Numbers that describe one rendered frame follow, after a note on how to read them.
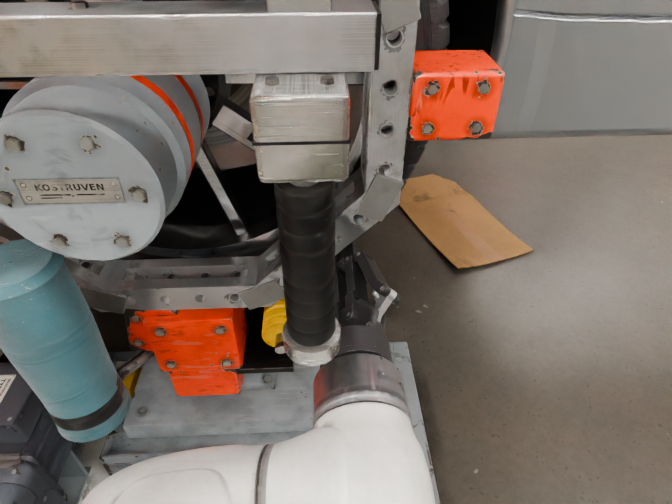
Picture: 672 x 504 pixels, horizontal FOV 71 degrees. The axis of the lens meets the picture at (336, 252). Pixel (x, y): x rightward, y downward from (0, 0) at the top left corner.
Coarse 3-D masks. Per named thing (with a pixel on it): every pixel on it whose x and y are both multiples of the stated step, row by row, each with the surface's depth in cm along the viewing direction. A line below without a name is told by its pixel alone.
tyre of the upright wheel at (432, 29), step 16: (432, 0) 48; (448, 0) 49; (432, 16) 49; (432, 32) 50; (448, 32) 51; (416, 48) 51; (432, 48) 51; (416, 144) 58; (416, 160) 60; (128, 256) 67; (144, 256) 68; (160, 256) 68; (224, 256) 68; (240, 256) 68
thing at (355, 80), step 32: (0, 0) 62; (32, 0) 48; (224, 0) 49; (0, 96) 62; (224, 96) 56; (352, 96) 64; (224, 128) 58; (352, 128) 60; (352, 160) 59; (192, 192) 78; (224, 192) 64; (256, 192) 76; (192, 224) 72; (224, 224) 71; (256, 224) 69; (192, 256) 68
